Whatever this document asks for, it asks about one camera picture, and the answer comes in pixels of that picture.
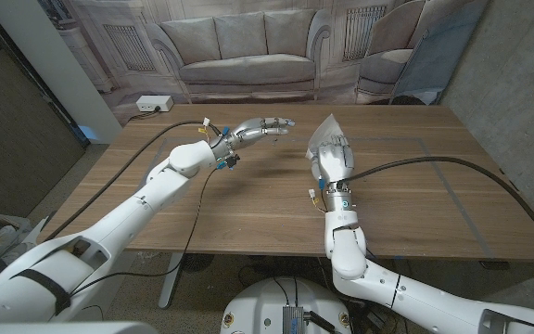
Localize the silver box on torso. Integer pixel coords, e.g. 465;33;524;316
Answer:
281;304;306;334

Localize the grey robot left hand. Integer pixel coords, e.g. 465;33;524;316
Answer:
210;116;296;161

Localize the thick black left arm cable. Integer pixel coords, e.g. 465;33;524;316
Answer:
44;119;212;242

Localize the white power outlet box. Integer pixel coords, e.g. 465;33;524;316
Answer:
135;95;174;113

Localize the white sneaker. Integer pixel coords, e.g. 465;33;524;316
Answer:
0;240;36;265

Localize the white table leg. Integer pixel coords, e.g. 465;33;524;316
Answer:
158;252;185;310

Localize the white shipping label paper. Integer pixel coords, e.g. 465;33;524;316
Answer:
304;113;346;161

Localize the blue grey leaning board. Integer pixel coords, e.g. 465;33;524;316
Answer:
389;0;490;106

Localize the black outlet box cord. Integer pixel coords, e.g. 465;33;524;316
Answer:
127;105;162;122

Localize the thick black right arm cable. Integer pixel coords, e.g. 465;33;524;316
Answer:
340;155;534;263

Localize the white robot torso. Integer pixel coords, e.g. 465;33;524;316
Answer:
220;276;355;334

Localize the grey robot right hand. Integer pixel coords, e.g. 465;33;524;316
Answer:
311;135;357;212

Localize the printed sofa room backdrop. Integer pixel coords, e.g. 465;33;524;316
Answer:
37;0;490;126

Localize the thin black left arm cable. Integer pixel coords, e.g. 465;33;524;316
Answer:
70;166;220;298

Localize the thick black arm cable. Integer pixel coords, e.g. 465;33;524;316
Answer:
44;119;212;242
340;155;534;263

